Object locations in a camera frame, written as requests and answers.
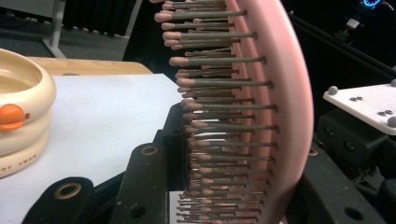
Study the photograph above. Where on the dark curtain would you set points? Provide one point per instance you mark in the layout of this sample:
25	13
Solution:
93	15

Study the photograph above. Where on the pink hairbrush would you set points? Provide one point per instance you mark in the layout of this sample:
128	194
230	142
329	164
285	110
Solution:
289	93

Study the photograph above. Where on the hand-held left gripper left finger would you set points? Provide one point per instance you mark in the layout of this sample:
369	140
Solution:
146	180

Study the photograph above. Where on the black tripod stand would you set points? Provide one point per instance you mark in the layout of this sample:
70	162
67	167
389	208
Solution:
342	46

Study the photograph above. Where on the white metal stand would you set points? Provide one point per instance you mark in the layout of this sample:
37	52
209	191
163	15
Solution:
56	28

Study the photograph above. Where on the cream ribbed cup orange knob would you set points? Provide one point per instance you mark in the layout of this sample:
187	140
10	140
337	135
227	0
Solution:
28	137

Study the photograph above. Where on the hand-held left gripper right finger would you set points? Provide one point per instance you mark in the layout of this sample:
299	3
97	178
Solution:
327	193

